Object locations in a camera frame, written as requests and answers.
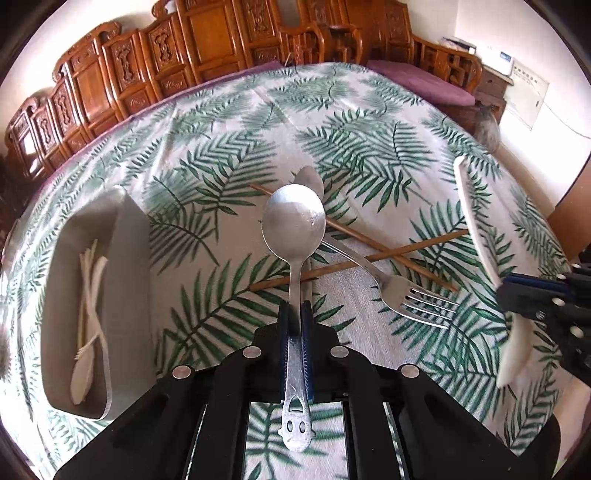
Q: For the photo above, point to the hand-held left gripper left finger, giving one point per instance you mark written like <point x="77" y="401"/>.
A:
<point x="284" y="350"/>

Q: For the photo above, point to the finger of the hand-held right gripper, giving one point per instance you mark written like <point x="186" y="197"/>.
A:
<point x="531" y="280"/>
<point x="526" y="300"/>

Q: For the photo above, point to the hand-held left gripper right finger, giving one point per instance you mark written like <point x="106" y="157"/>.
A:
<point x="308" y="350"/>

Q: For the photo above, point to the wooden chopstick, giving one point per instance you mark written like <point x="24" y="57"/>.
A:
<point x="415" y="245"/>
<point x="429" y="276"/>

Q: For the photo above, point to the metal fork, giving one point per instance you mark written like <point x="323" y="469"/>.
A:
<point x="385" y="282"/>

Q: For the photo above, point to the large metal spoon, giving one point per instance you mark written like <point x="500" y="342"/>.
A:
<point x="293" y="221"/>

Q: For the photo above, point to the small metal spoon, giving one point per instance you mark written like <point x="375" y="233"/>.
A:
<point x="308" y="180"/>

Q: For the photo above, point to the white plastic spoon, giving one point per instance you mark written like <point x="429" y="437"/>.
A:
<point x="83" y="383"/>

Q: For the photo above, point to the grey metal tray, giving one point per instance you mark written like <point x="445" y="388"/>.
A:
<point x="64" y="258"/>

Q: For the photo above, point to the brown wooden door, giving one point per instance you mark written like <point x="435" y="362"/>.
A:
<point x="572" y="217"/>

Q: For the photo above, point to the grey plastic bag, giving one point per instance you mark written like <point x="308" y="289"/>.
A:
<point x="487" y="127"/>

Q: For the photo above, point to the wooden side table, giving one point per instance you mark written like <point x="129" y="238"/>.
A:
<point x="491" y="87"/>

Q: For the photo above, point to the leaf print tablecloth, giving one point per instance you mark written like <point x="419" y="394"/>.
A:
<point x="231" y="138"/>

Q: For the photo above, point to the white tabletop device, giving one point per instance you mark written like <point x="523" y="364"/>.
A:
<point x="500" y="60"/>

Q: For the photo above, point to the purple armchair cushion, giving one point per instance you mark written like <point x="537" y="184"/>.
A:
<point x="425" y="83"/>

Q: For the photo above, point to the carved wooden armchair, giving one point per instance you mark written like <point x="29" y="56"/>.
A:
<point x="443" y="60"/>

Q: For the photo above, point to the carved wooden sofa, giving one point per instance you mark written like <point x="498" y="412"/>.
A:
<point x="207" y="41"/>

